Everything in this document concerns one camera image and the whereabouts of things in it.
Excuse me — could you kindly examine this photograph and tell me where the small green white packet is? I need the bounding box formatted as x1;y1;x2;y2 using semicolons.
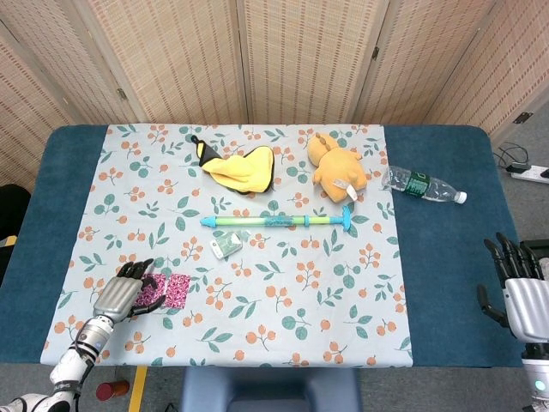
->
209;230;250;260

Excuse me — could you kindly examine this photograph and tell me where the white power strip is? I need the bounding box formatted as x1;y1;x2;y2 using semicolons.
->
505;162;549;185

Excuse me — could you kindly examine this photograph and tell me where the blue felt table cover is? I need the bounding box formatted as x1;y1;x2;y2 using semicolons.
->
0;124;542;369

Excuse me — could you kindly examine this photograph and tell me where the black bag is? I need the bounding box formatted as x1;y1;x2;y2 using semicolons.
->
0;184;32;284

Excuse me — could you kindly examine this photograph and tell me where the pink patterned card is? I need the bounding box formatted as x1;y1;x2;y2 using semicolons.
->
133;272;192;310

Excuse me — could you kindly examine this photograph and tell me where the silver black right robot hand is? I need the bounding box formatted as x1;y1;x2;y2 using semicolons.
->
477;232;549;344

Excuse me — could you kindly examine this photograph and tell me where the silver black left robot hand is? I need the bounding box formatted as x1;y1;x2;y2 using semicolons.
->
93;257;167;323

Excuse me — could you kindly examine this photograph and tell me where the floral print tablecloth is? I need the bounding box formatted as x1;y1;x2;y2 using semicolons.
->
40;123;414;369

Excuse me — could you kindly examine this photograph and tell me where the green blue water squirter toy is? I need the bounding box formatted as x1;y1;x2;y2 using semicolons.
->
199;204;353;233

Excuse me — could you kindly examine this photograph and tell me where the yellow cloth with black trim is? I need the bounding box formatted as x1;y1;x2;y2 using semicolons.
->
190;134;276;197

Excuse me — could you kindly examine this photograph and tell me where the yellow floor tape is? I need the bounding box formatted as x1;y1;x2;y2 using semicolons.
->
128;366;148;412

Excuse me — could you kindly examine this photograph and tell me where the orange plush toy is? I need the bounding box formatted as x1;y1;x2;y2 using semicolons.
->
306;131;369;204

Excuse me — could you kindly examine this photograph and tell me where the clear bottle with green label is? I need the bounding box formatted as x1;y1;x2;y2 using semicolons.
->
382;165;468;205

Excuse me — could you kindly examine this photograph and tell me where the bamboo folding screen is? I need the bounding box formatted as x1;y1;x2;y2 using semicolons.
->
0;0;549;190

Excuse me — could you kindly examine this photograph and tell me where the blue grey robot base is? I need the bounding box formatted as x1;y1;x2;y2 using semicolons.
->
179;367;364;412

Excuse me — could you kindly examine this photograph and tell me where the black floor cable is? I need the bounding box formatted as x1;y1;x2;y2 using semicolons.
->
492;143;531;169

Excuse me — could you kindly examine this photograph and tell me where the black box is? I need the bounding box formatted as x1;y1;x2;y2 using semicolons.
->
519;239;549;259

